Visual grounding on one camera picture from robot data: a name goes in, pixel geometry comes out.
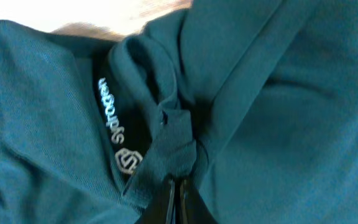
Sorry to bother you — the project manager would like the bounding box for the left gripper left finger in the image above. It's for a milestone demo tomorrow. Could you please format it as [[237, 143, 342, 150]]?
[[135, 178, 175, 224]]

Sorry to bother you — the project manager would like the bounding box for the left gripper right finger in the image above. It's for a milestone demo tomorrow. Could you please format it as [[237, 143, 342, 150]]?
[[178, 179, 218, 224]]

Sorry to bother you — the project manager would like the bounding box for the black polo shirt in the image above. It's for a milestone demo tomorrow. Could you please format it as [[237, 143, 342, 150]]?
[[0, 1, 358, 223]]

